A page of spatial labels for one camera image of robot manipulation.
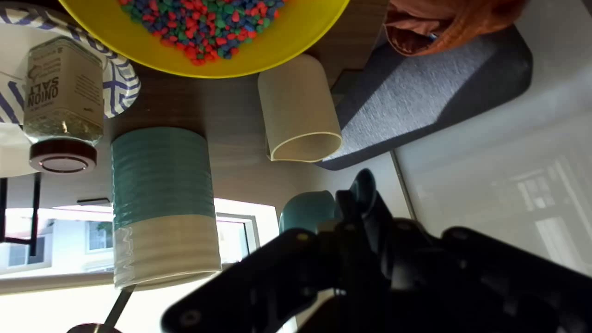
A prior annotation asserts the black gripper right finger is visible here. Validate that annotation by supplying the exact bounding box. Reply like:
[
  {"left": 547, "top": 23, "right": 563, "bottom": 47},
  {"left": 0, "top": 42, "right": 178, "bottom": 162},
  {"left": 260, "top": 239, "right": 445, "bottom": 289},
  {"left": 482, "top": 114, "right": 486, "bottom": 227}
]
[{"left": 382, "top": 219, "right": 592, "bottom": 333}]

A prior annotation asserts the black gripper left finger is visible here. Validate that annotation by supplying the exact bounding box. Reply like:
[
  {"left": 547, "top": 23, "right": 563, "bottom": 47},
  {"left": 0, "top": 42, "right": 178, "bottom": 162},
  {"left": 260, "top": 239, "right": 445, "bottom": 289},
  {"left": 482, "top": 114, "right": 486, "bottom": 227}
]
[{"left": 162, "top": 230, "right": 341, "bottom": 333}]

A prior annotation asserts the blue ladle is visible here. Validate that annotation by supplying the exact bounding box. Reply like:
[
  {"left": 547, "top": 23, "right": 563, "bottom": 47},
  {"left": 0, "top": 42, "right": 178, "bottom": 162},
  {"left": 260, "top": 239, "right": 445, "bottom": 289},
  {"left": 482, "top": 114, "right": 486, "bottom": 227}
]
[{"left": 280, "top": 169, "right": 378, "bottom": 234}]

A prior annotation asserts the white mug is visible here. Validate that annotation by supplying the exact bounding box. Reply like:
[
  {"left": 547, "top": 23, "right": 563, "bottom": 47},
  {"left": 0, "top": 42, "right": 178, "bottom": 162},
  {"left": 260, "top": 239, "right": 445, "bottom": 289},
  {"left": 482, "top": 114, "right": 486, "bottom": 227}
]
[{"left": 258, "top": 54, "right": 343, "bottom": 164}]

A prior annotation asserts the yellow bowl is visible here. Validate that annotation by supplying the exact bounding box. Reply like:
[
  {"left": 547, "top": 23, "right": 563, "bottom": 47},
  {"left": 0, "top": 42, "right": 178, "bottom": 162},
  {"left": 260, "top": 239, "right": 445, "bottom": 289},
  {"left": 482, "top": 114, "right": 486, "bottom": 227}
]
[{"left": 60, "top": 0, "right": 350, "bottom": 80}]

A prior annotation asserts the teal and white ribbed canister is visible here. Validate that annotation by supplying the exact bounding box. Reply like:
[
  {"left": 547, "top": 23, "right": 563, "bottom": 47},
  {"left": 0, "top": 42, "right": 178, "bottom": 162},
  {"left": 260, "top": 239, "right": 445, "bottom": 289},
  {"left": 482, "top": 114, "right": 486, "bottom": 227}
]
[{"left": 112, "top": 127, "right": 221, "bottom": 289}]

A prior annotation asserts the round dark wooden table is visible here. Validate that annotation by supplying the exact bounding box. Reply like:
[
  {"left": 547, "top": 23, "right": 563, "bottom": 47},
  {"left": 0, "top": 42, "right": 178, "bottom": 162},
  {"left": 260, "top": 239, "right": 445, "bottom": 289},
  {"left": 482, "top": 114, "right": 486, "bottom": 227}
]
[{"left": 108, "top": 0, "right": 389, "bottom": 208}]

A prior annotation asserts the grey armchair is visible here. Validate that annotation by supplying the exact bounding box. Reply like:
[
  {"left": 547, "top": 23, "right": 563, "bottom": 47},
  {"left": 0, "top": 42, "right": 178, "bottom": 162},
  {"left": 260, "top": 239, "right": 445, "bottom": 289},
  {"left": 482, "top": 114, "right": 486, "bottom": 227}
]
[{"left": 323, "top": 27, "right": 534, "bottom": 171}]

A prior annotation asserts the metal spoon in canister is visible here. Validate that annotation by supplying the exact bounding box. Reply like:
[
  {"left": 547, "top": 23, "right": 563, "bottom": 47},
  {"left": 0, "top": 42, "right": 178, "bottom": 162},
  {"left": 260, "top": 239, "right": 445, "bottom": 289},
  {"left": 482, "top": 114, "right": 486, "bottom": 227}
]
[{"left": 66, "top": 286, "right": 138, "bottom": 333}]

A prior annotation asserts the orange jacket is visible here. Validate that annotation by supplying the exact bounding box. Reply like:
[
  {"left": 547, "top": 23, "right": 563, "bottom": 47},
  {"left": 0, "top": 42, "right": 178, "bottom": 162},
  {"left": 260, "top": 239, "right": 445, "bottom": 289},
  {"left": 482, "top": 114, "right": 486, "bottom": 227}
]
[{"left": 384, "top": 0, "right": 530, "bottom": 58}]

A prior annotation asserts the glass spice jar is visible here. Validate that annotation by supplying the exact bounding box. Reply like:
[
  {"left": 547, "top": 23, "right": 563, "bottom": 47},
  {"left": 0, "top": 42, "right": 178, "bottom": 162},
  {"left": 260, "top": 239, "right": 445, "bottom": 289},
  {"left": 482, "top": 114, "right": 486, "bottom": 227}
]
[{"left": 25, "top": 38, "right": 104, "bottom": 175}]

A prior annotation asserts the blue patterned white plate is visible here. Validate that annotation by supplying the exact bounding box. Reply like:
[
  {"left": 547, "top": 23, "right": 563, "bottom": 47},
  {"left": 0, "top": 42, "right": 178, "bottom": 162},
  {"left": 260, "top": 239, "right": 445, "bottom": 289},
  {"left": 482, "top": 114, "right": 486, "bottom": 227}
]
[{"left": 0, "top": 3, "right": 141, "bottom": 127}]

